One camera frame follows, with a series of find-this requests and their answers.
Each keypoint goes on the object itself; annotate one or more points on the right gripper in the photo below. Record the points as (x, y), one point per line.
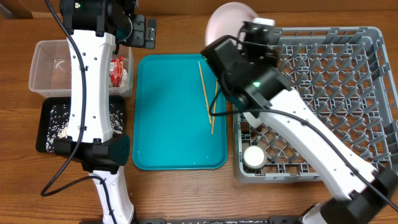
(272, 57)

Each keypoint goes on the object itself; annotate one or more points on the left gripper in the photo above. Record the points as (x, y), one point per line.
(138, 39)

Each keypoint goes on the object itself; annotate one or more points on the large white plate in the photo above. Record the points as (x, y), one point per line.
(227, 20)

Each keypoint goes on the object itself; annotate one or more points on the red snack wrapper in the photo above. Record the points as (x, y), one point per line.
(117, 63)

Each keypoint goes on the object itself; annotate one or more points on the wooden chopstick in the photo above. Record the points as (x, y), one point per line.
(214, 108)
(204, 91)

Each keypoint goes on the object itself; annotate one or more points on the small white cup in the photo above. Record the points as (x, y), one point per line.
(254, 157)

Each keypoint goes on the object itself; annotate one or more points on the white napkin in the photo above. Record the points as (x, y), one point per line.
(125, 76)

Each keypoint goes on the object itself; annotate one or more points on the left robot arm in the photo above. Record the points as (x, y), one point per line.
(95, 30)

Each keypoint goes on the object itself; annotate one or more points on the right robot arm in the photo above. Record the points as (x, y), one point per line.
(247, 72)

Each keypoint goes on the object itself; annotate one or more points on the grey dishwasher rack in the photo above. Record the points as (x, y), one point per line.
(344, 76)

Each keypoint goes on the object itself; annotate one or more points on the clear plastic waste bin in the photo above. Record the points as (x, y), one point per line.
(50, 70)

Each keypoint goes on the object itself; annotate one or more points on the teal serving tray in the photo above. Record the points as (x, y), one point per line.
(171, 126)

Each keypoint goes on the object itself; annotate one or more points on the black rectangular tray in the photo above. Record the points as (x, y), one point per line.
(45, 116)

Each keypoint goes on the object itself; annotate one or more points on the spilled rice pile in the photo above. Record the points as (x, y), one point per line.
(58, 122)

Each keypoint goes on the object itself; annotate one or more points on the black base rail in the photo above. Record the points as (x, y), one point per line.
(288, 219)

